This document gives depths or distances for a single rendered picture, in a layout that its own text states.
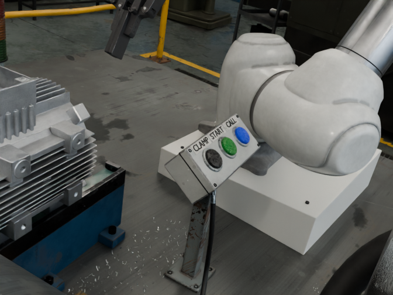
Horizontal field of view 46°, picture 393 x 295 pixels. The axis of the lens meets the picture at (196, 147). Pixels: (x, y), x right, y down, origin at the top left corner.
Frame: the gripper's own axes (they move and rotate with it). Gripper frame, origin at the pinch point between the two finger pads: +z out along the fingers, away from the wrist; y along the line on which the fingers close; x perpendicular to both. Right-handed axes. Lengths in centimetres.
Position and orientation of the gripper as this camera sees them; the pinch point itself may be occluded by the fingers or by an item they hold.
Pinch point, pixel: (121, 34)
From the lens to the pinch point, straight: 73.8
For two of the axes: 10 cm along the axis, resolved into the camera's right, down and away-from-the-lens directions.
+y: 8.6, 3.5, -3.8
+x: 3.5, 1.4, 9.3
